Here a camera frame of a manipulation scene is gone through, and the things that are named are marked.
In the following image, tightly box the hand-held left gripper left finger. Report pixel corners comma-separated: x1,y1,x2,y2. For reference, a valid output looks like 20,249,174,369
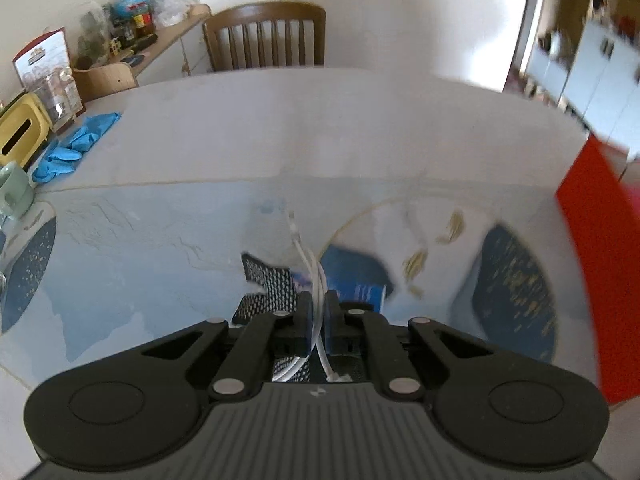
140,291,319,402

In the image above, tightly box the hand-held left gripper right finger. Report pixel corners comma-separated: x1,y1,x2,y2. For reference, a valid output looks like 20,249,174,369
324,291,494,402

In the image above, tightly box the white charging cable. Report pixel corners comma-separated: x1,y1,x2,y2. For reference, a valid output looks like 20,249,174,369
272,212,351,387

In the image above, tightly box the white red cardboard box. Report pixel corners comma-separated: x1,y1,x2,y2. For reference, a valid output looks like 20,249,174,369
553,135,640,407

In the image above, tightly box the black mesh cloth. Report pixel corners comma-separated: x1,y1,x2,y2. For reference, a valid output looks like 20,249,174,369
232,252,314,387

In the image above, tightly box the blue flat packet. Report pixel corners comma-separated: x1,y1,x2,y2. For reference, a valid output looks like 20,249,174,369
319,244,394,311

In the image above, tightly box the dark blue speckled placemat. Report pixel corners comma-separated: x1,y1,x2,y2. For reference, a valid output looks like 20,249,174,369
0,217,58,336
452,223,559,364

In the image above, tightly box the pile of blue gloves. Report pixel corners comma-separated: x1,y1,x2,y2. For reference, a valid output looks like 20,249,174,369
30,111,123,185

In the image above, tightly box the white wooden sideboard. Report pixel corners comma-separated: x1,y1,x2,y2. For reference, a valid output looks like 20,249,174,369
72,4,214,104

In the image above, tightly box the brown wooden slat chair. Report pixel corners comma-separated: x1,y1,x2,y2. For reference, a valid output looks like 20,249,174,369
202,1,327,72

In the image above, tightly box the green mug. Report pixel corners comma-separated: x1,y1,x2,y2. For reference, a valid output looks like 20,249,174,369
0,162,36,221

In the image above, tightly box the dark sauce bottle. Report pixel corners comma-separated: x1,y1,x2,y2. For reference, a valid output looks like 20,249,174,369
131,12,154,39

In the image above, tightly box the clear plastic bag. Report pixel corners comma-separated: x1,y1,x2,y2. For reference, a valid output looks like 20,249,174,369
149,0,194,29

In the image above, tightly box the yellow tissue box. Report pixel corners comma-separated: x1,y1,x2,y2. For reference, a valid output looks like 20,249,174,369
0,90,54,166

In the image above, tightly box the clear glass jar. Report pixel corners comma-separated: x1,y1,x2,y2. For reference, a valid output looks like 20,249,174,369
77,2,114,69

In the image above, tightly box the blue globe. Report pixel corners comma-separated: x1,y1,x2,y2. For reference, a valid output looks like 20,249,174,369
110,0,151,21

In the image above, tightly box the white hallway cabinet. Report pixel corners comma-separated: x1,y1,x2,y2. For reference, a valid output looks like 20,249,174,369
525,10,640,157

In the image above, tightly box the red white printed carton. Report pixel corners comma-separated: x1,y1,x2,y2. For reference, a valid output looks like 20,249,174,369
12,27,86,121

